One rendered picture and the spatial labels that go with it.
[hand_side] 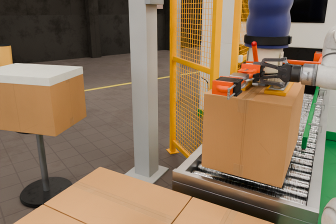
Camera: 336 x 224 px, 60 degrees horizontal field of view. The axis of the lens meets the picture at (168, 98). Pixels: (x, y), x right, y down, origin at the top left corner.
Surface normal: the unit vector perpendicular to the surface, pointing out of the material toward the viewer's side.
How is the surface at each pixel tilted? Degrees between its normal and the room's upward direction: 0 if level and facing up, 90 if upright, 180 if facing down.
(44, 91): 90
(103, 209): 0
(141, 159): 90
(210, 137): 90
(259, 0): 69
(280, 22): 76
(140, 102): 90
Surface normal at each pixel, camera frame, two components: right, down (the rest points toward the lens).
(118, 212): 0.00, -0.96
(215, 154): -0.49, 0.25
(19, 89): -0.26, 0.28
